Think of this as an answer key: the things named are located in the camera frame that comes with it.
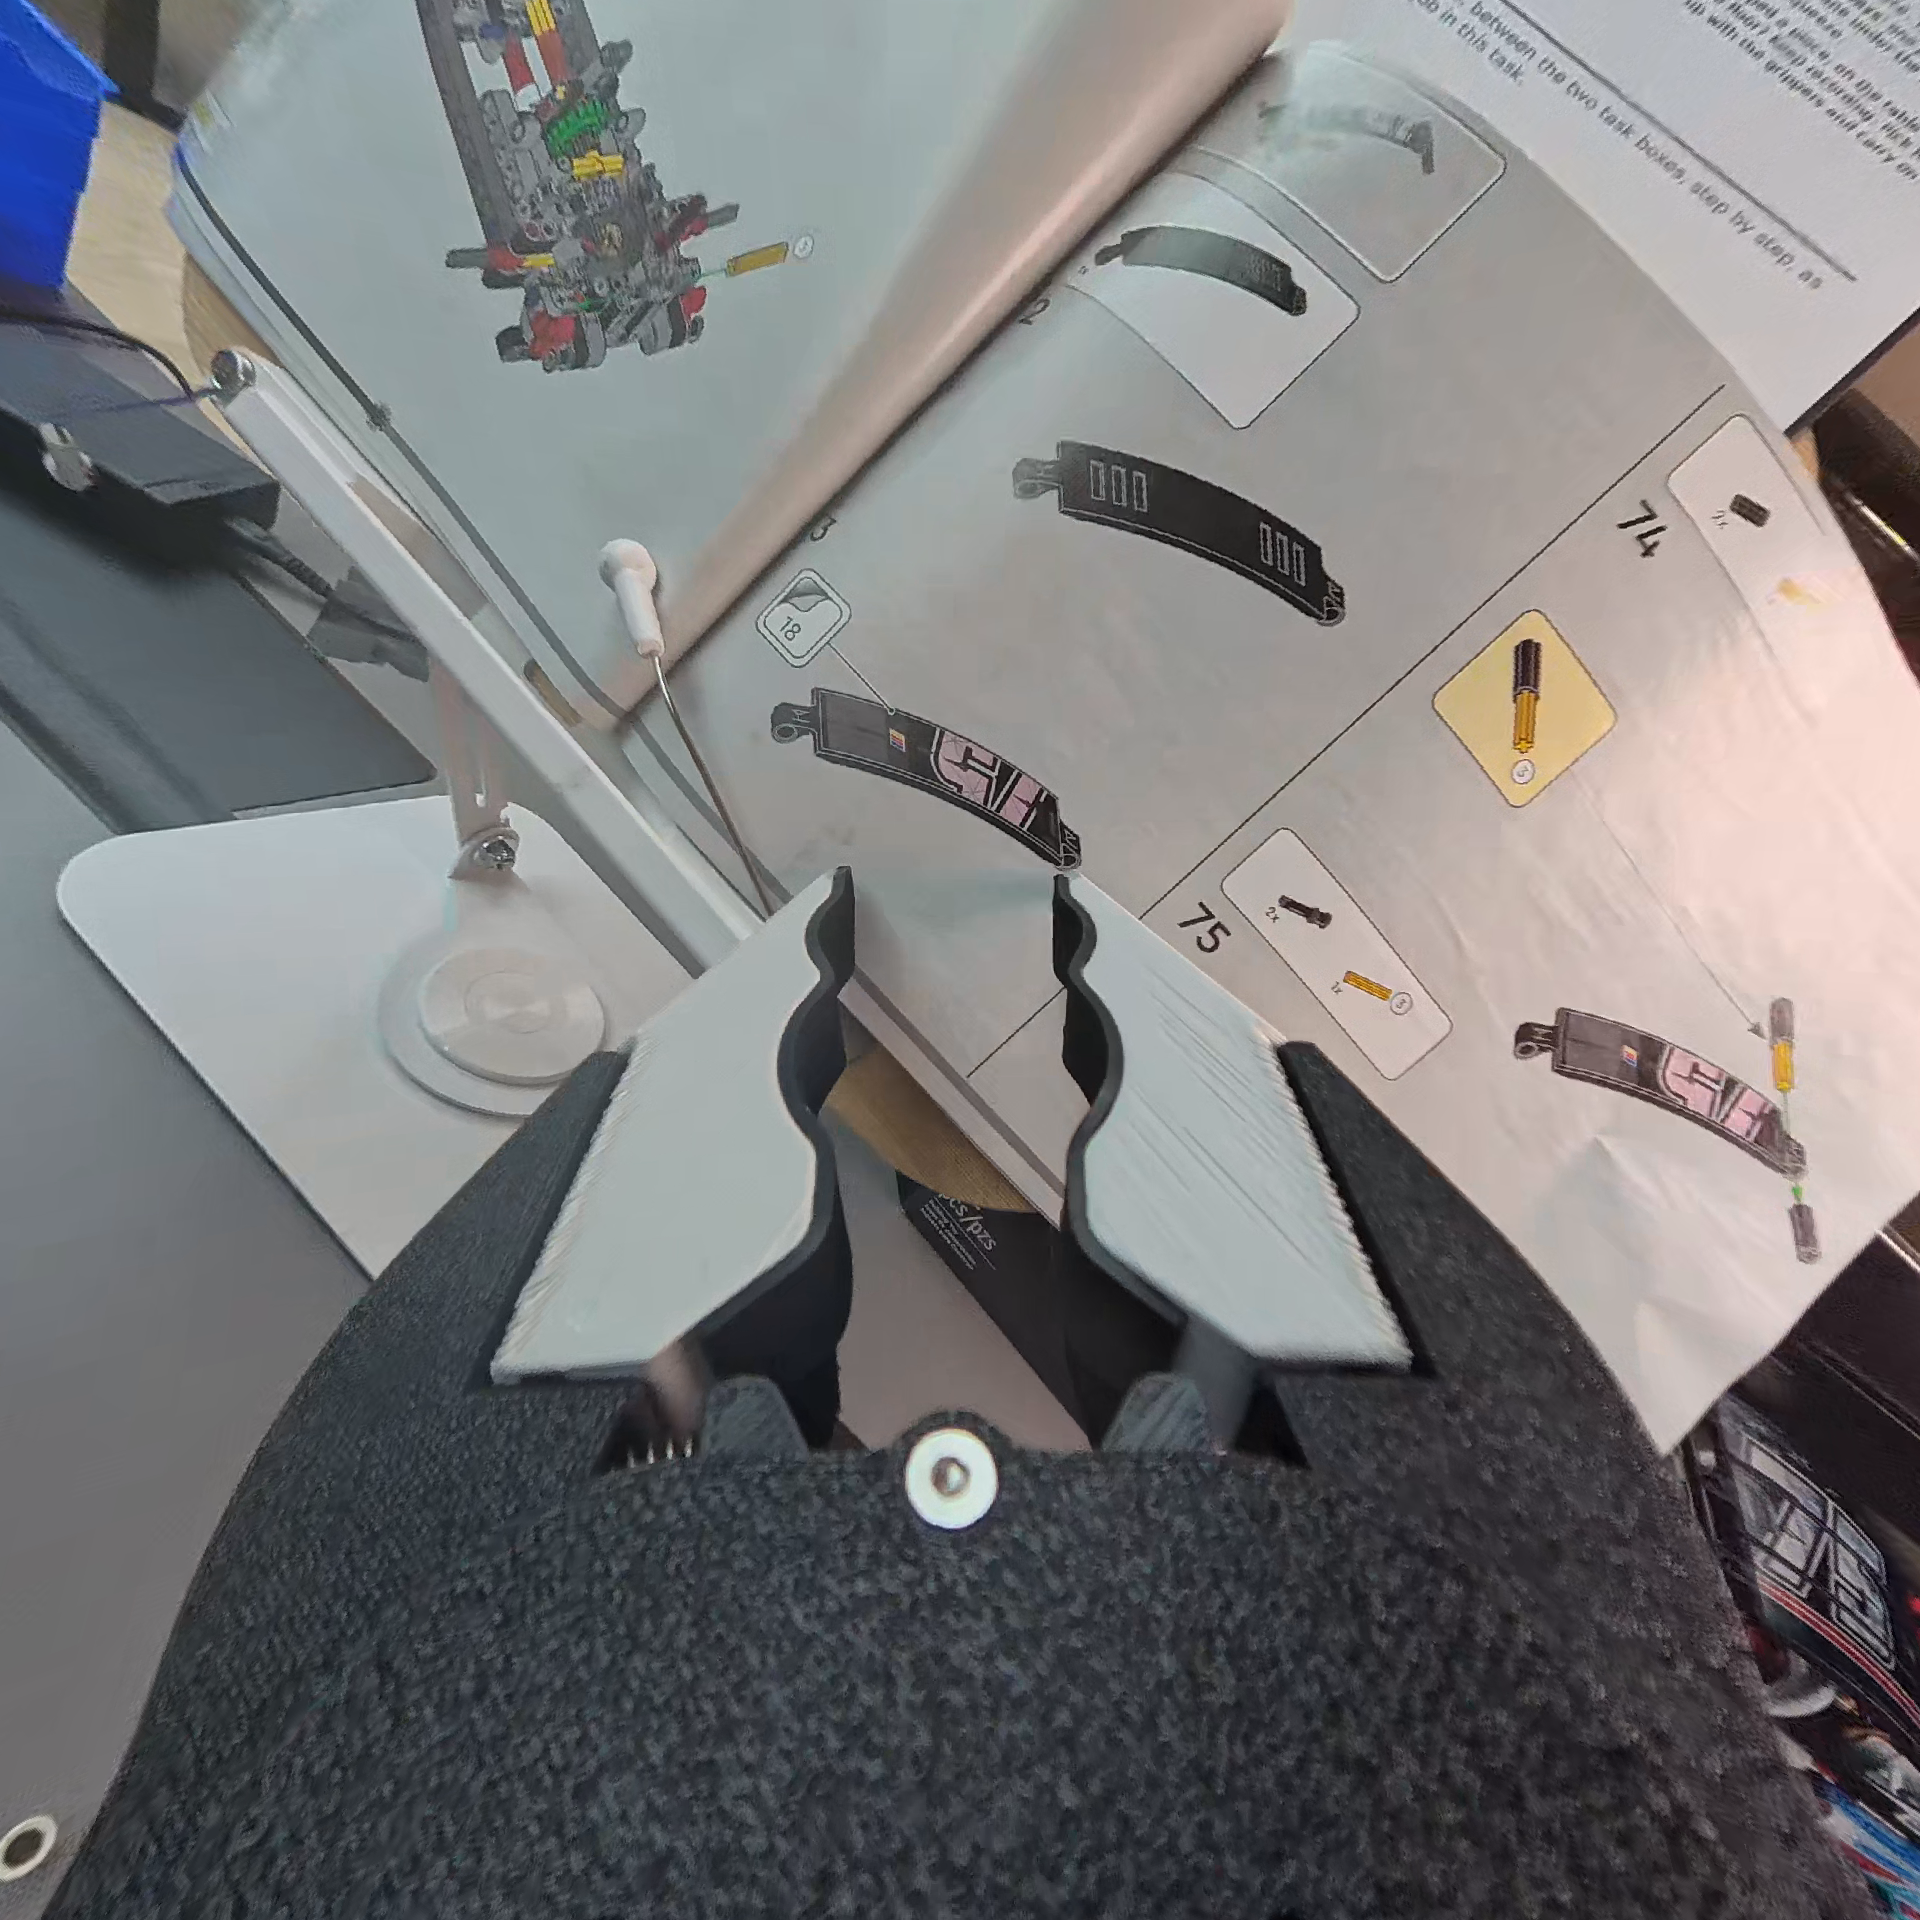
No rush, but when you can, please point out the grey desk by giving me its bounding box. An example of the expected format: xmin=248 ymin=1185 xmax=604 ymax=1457
xmin=0 ymin=496 xmax=513 ymax=1920

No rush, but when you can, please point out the black adapter cable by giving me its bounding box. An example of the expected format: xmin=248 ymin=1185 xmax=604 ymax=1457
xmin=248 ymin=517 xmax=429 ymax=668

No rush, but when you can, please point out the white metal book stand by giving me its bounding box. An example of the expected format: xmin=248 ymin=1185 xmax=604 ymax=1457
xmin=55 ymin=348 xmax=1082 ymax=1222

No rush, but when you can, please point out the toy instruction booklet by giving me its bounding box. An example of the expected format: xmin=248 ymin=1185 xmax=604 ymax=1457
xmin=165 ymin=0 xmax=1920 ymax=1452

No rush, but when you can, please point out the printed instruction sheet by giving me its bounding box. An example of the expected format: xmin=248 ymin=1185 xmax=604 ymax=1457
xmin=1290 ymin=0 xmax=1920 ymax=433

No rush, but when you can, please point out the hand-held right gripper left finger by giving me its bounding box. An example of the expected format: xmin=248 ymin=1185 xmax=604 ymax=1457
xmin=490 ymin=866 xmax=856 ymax=1452

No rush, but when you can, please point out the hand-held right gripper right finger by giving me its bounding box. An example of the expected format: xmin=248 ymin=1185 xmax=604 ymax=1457
xmin=1052 ymin=874 xmax=1416 ymax=1452

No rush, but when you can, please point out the black toy set box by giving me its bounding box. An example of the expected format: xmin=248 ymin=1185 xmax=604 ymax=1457
xmin=898 ymin=1161 xmax=1920 ymax=1920

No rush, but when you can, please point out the black power adapter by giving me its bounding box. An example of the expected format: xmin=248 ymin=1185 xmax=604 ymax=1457
xmin=0 ymin=320 xmax=281 ymax=567

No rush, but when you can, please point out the blue plastic parts bin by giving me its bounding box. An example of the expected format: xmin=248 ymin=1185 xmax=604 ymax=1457
xmin=0 ymin=0 xmax=122 ymax=289

